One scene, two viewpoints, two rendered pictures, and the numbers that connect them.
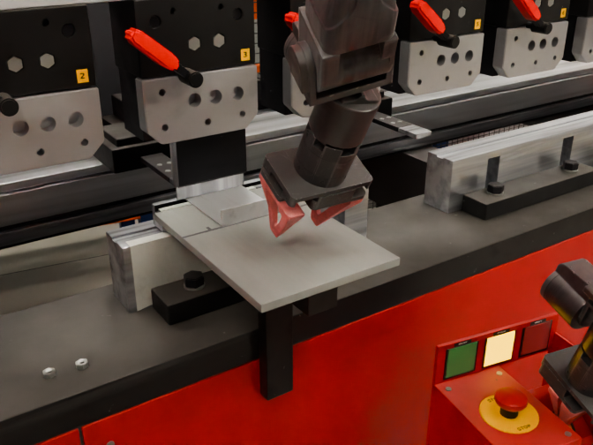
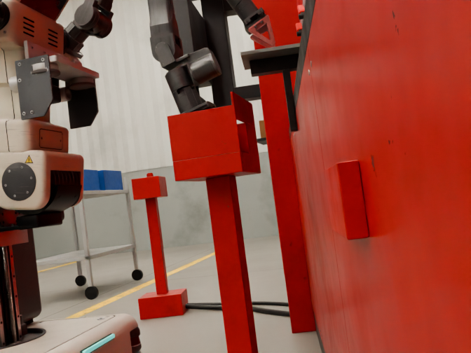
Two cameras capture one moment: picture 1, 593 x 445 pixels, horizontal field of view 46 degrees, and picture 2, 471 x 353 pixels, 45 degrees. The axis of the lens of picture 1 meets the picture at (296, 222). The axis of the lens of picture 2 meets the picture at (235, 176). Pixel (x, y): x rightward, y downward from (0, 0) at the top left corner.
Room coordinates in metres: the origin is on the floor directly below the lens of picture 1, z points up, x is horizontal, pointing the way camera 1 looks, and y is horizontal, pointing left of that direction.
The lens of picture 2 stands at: (1.57, -1.35, 0.60)
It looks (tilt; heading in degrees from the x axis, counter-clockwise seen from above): 3 degrees up; 128
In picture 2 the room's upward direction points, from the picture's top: 7 degrees counter-clockwise
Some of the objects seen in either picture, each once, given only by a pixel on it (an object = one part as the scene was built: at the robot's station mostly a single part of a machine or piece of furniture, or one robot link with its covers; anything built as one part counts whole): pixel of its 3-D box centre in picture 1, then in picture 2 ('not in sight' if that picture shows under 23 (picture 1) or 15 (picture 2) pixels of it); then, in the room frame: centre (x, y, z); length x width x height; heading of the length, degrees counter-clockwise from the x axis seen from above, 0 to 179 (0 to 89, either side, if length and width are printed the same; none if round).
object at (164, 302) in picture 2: not in sight; (156, 243); (-0.85, 0.95, 0.41); 0.25 x 0.20 x 0.83; 34
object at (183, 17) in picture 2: not in sight; (190, 45); (-0.28, 0.81, 1.42); 0.45 x 0.12 x 0.36; 119
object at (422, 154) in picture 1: (372, 161); not in sight; (1.52, -0.17, 0.81); 0.64 x 0.08 x 0.14; 34
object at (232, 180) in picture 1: (209, 159); not in sight; (0.87, 0.11, 1.05); 0.10 x 0.02 x 0.10; 124
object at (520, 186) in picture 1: (532, 188); not in sight; (1.16, -0.42, 0.89); 0.30 x 0.05 x 0.03; 124
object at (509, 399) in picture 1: (509, 405); not in sight; (0.69, -0.26, 0.79); 0.04 x 0.04 x 0.04
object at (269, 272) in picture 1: (269, 237); (287, 54); (0.75, 0.03, 1.00); 0.26 x 0.18 x 0.01; 34
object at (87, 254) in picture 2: not in sight; (80, 236); (-2.45, 1.59, 0.47); 0.90 x 0.67 x 0.95; 115
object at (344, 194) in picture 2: not in sight; (343, 199); (1.31, -0.83, 0.58); 0.15 x 0.02 x 0.07; 124
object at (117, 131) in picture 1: (155, 154); not in sight; (1.00, 0.21, 1.01); 0.26 x 0.12 x 0.05; 34
